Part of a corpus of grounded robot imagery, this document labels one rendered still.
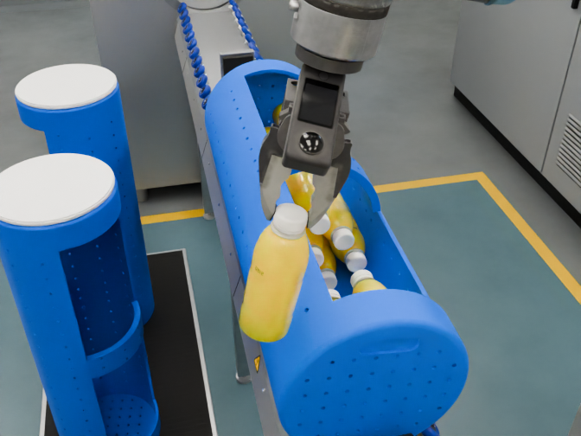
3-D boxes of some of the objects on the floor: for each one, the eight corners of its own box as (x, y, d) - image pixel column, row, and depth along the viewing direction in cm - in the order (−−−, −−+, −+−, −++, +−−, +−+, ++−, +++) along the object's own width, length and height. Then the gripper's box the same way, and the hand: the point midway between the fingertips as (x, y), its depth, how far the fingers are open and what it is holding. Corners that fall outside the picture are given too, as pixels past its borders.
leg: (251, 370, 241) (243, 230, 204) (253, 382, 237) (246, 241, 199) (234, 373, 240) (224, 233, 203) (237, 386, 236) (227, 244, 198)
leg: (214, 212, 318) (205, 89, 281) (216, 219, 314) (207, 95, 277) (202, 214, 317) (191, 91, 280) (204, 221, 313) (192, 97, 276)
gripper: (382, 42, 74) (335, 204, 86) (278, 20, 73) (245, 186, 85) (388, 73, 67) (335, 244, 78) (273, 48, 66) (238, 224, 78)
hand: (290, 217), depth 78 cm, fingers closed on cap, 4 cm apart
